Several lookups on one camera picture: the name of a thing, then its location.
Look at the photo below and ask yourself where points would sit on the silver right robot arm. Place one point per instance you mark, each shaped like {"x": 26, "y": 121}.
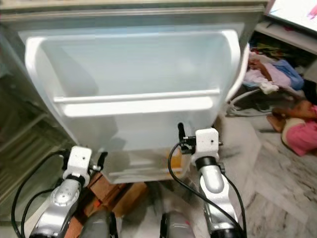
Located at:
{"x": 212, "y": 181}

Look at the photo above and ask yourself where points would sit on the brown wooden fridge stand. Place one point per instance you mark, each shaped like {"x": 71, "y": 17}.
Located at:
{"x": 114, "y": 188}

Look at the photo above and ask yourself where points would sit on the fridge body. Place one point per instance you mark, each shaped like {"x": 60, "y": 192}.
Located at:
{"x": 27, "y": 148}

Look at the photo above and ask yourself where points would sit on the white fridge door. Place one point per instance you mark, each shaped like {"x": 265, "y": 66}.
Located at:
{"x": 138, "y": 64}

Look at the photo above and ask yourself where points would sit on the orange juice bottle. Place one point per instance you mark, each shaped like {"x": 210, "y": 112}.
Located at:
{"x": 175, "y": 159}

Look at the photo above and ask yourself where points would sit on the grey left robot leg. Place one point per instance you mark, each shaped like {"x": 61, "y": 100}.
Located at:
{"x": 99, "y": 225}

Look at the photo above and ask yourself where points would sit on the grey robot leg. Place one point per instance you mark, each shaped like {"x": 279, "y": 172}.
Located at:
{"x": 99, "y": 225}
{"x": 178, "y": 225}

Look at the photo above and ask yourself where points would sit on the grey right robot leg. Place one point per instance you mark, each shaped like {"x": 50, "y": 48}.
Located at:
{"x": 178, "y": 225}

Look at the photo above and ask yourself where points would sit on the person in pink shirt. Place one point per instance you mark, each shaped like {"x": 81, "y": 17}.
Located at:
{"x": 302, "y": 136}

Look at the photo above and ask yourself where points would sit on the white low cabinet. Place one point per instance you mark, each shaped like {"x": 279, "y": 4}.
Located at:
{"x": 287, "y": 37}

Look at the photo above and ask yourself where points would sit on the television screen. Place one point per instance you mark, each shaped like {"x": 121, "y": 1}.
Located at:
{"x": 294, "y": 11}

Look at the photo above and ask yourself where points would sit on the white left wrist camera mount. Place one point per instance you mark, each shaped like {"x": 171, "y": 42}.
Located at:
{"x": 80, "y": 161}

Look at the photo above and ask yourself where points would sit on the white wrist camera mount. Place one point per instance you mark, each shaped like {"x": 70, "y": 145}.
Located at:
{"x": 208, "y": 141}
{"x": 80, "y": 161}

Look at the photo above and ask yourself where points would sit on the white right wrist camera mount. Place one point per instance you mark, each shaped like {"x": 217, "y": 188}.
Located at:
{"x": 208, "y": 141}

